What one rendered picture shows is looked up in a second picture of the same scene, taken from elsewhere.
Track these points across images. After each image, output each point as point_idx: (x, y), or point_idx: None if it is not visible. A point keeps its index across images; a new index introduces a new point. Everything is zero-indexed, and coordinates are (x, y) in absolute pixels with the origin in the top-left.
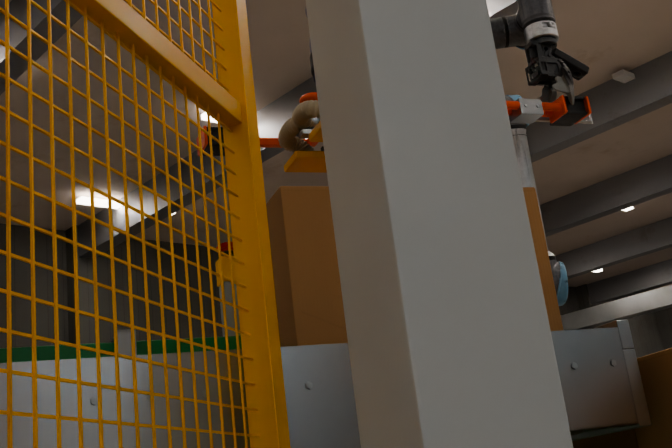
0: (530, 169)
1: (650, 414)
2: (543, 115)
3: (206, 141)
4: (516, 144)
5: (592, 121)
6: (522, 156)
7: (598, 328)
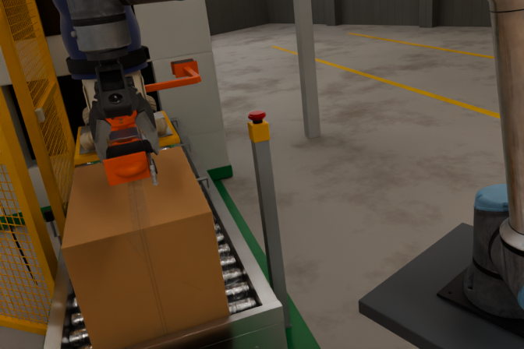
0: (519, 88)
1: None
2: None
3: (172, 73)
4: (495, 33)
5: (153, 182)
6: (502, 60)
7: None
